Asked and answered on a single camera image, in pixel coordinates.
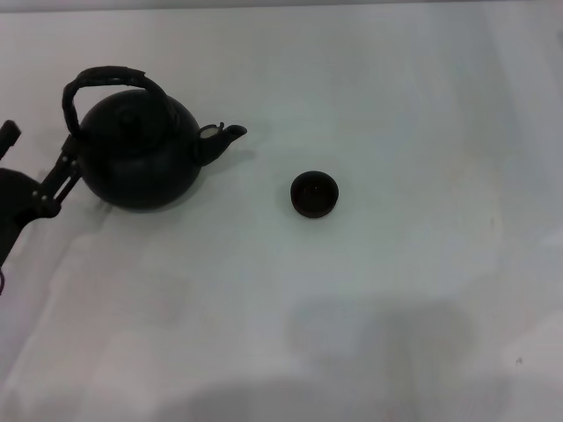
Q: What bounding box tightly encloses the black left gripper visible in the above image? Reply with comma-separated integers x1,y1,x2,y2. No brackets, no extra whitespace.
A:
0,120,84,270

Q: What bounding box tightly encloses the small dark teacup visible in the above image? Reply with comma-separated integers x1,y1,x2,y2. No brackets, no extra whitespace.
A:
289,170,340,219

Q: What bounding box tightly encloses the black round teapot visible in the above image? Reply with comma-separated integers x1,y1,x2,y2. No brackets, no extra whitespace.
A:
61,65,248,213

